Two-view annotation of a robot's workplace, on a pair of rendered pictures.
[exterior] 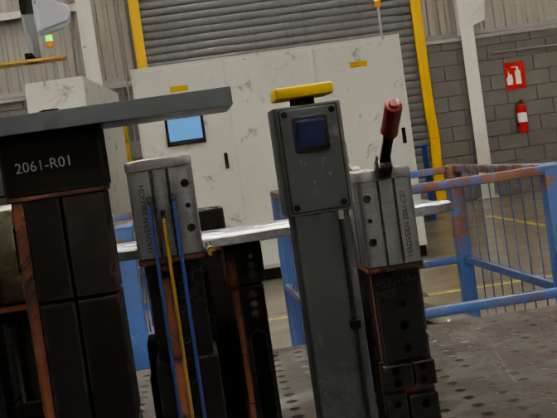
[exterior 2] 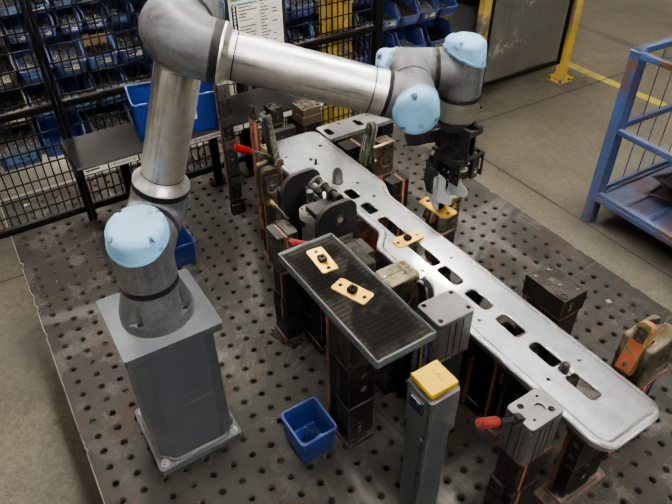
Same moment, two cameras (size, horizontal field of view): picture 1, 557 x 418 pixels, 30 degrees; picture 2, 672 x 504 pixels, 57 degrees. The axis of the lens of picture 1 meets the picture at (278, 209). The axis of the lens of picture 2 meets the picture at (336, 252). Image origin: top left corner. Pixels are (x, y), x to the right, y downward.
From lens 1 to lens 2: 125 cm
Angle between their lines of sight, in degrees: 67
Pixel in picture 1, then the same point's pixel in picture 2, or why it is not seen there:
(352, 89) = not seen: outside the picture
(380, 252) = (504, 443)
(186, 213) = (432, 345)
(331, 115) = (426, 407)
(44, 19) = (438, 198)
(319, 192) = (415, 424)
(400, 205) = (520, 439)
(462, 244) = not seen: outside the picture
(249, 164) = not seen: outside the picture
